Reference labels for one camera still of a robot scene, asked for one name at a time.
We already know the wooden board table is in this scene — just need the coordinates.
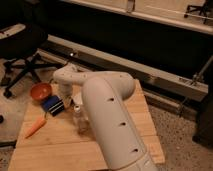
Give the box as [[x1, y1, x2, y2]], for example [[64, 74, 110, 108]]
[[8, 80, 165, 171]]

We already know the orange carrot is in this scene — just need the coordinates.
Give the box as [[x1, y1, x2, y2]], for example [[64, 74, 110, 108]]
[[25, 117, 46, 138]]

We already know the metal floor rail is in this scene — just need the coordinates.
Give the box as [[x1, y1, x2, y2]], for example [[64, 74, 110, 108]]
[[42, 35, 209, 101]]

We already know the black chair base background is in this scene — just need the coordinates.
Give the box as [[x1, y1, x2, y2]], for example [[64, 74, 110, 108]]
[[184, 0, 213, 23]]

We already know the black office chair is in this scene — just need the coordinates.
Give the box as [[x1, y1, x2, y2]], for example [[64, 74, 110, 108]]
[[0, 0, 60, 98]]

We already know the red bowl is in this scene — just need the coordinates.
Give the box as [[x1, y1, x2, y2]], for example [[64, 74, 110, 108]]
[[30, 83, 52, 101]]

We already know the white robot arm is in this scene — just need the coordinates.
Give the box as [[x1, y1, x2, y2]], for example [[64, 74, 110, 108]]
[[53, 64, 158, 171]]

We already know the clear plastic bottle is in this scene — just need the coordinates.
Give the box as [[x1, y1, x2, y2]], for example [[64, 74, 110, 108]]
[[73, 105, 88, 134]]

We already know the blue black striped eraser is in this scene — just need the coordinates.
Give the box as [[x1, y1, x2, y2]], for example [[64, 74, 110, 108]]
[[41, 95, 65, 116]]

